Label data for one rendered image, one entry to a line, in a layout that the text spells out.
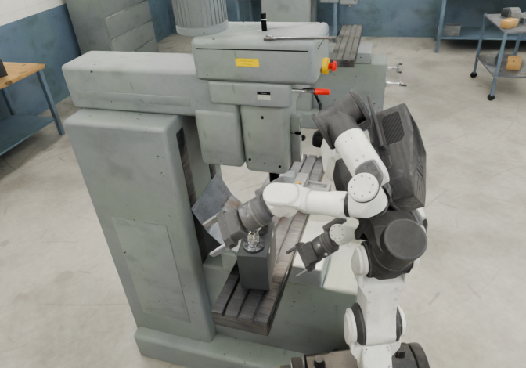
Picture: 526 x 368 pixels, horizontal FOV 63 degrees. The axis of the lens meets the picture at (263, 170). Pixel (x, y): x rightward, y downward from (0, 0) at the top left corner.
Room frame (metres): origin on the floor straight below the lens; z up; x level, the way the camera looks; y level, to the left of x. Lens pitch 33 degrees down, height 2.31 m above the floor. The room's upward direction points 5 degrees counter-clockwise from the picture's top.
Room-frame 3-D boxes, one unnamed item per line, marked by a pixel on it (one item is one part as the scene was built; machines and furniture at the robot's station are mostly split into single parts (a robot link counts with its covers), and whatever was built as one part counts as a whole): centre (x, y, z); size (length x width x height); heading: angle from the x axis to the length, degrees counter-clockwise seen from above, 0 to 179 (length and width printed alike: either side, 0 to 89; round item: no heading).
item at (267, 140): (1.62, -0.05, 1.47); 0.21 x 0.19 x 0.32; 160
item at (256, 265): (1.33, 0.05, 1.05); 0.22 x 0.12 x 0.20; 168
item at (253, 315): (1.67, -0.07, 0.91); 1.24 x 0.23 x 0.08; 160
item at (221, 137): (1.69, 0.13, 1.47); 0.24 x 0.19 x 0.26; 160
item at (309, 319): (1.61, -0.07, 0.45); 0.81 x 0.32 x 0.60; 70
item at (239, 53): (1.62, -0.04, 1.81); 0.47 x 0.26 x 0.16; 70
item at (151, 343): (1.70, 0.18, 0.10); 1.20 x 0.60 x 0.20; 70
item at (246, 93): (1.63, -0.01, 1.68); 0.34 x 0.24 x 0.10; 70
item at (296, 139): (1.58, -0.15, 1.44); 0.04 x 0.04 x 0.21; 70
